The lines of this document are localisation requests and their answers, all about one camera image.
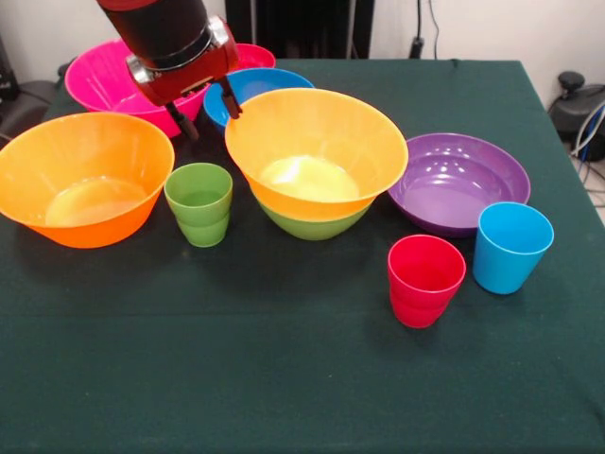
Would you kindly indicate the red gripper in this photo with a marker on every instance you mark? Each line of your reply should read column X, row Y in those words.
column 189, row 80

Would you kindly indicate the blue bowl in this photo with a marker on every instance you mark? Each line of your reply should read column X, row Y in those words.
column 264, row 80

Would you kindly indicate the orange bowl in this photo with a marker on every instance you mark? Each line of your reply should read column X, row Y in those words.
column 71, row 156
column 331, row 132

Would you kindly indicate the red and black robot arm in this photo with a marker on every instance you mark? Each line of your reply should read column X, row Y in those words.
column 156, row 28

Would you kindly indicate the red bowl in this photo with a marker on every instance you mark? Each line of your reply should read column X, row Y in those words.
column 257, row 57

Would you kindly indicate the green cup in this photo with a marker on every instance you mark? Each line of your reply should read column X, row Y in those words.
column 198, row 227

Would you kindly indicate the pink bowl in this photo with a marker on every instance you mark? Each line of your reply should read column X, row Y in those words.
column 94, row 80

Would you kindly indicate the green bowl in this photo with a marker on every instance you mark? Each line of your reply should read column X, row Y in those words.
column 316, row 227

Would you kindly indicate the dark green tablecloth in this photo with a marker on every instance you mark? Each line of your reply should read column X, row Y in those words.
column 236, row 354

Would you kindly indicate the purple bowl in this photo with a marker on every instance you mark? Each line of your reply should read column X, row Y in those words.
column 454, row 189

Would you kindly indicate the red cup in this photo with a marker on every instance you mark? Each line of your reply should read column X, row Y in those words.
column 420, row 302

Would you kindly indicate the blue cup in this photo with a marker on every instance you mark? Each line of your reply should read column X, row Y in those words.
column 501, row 269

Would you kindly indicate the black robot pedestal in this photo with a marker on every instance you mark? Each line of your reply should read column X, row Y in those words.
column 302, row 23

